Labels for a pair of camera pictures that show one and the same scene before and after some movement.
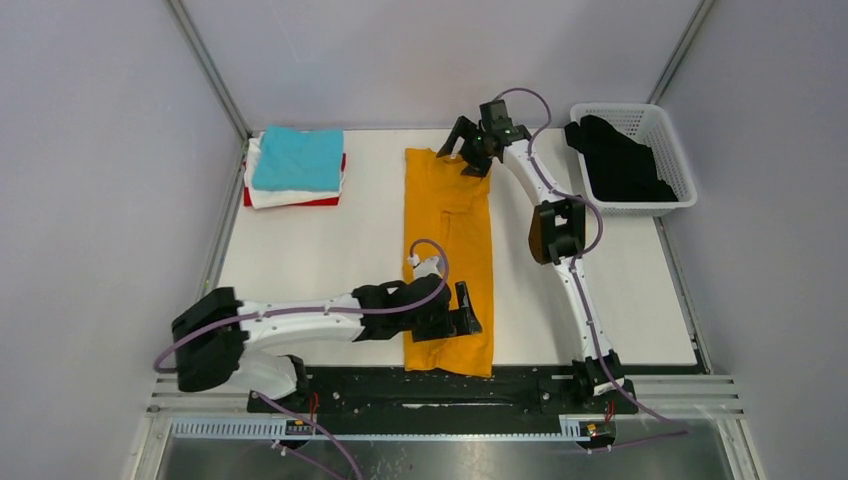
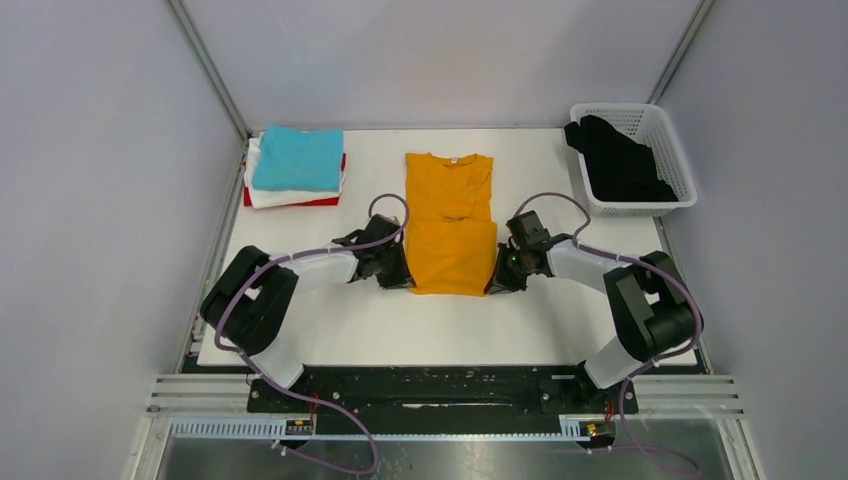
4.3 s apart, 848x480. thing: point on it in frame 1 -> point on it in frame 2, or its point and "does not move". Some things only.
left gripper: x=459 y=321 -> x=402 y=278
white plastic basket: x=648 y=124 does not move
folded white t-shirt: x=264 y=197 does not move
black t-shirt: x=618 y=167 does not move
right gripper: x=478 y=166 -> x=502 y=282
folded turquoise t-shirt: x=289 y=158 does not move
